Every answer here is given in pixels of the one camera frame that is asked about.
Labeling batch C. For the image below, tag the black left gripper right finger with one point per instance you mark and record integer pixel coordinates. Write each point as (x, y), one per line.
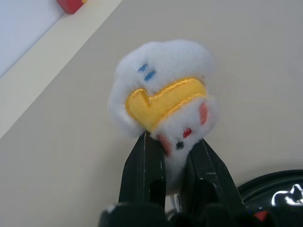
(208, 175)

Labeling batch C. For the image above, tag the red block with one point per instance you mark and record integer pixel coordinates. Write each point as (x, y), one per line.
(69, 6)

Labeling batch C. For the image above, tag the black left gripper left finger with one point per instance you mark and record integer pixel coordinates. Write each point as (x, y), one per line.
(142, 172)

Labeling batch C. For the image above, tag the black round base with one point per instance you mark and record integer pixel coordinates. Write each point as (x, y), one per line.
(272, 189)

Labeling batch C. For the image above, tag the white plush zipper charm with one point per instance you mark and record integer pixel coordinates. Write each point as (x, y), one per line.
(165, 94)

